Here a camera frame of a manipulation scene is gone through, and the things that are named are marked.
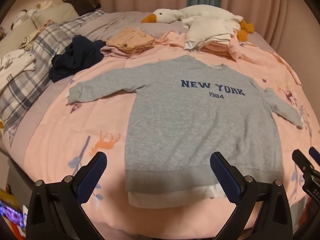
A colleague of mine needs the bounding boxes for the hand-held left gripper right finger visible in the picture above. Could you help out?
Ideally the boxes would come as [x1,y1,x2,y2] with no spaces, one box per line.
[209,151,293,240]

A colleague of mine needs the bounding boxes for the small white plush toy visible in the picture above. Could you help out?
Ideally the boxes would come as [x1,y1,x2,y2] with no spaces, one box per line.
[27,0,55,14]

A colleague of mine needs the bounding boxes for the white folded clothes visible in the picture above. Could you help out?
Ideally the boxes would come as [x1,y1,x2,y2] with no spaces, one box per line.
[184,17,234,50]

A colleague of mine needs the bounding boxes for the colourful books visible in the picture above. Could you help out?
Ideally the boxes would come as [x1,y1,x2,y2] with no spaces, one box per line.
[0,184,28,240]

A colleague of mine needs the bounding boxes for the beige pillow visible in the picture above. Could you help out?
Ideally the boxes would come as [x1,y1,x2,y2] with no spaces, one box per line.
[31,4,79,28]
[0,17,38,53]

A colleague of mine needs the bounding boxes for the peach folded clothes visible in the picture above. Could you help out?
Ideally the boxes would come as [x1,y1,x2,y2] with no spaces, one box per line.
[106,27,157,53]

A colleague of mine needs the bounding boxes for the white goose plush toy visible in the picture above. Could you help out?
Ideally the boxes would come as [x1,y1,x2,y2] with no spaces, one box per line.
[141,5,254,42]

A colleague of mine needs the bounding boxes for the dark brown cushion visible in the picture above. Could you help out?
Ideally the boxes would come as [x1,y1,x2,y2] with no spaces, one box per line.
[62,0,102,17]

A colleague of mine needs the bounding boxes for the dark navy clothes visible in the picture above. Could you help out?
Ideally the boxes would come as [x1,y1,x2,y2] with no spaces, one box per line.
[49,35,107,82]

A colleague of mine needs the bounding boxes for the white striped garment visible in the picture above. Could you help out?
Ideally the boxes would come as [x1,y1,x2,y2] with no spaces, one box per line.
[0,49,37,90]

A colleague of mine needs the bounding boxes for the pale pink garment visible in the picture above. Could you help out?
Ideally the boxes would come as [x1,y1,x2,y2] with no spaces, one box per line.
[100,45,140,59]

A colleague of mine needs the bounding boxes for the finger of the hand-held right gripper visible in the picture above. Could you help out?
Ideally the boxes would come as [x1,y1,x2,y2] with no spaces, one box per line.
[308,146,320,168]
[292,149,316,178]

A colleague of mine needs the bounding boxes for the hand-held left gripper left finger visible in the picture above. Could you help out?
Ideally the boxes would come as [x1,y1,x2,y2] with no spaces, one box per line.
[26,151,108,240]

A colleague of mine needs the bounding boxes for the pink folded clothes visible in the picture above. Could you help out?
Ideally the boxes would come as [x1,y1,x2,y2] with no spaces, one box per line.
[200,39,243,60]

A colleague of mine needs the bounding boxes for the grey plaid pillow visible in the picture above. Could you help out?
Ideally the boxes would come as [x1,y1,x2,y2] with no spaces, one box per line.
[0,9,105,147]

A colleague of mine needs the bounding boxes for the grey sweatshirt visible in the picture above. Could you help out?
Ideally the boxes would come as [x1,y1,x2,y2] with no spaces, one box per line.
[67,55,304,208]

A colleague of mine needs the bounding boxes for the pink printed blanket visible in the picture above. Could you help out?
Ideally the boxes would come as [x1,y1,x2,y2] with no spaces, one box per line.
[24,30,320,233]

